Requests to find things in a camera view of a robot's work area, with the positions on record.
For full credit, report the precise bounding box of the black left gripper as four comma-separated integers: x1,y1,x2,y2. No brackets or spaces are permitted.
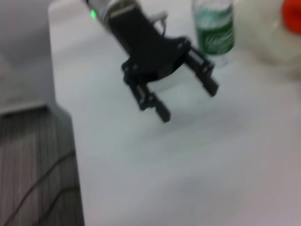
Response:
108,6,220,123

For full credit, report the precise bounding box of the clear water bottle green label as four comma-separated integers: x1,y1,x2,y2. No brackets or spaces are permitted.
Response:
191,0,236,68

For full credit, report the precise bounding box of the red round fruit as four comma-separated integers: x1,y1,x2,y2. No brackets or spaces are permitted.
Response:
281,0,301,36

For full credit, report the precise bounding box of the pale green glass fruit plate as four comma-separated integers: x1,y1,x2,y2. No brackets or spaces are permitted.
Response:
234,0,301,80

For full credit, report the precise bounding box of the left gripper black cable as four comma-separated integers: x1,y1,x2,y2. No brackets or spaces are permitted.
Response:
150,11,169,39

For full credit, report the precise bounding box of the black floor cable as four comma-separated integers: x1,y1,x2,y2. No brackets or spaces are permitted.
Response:
40,185,79,226
0,150,76,226

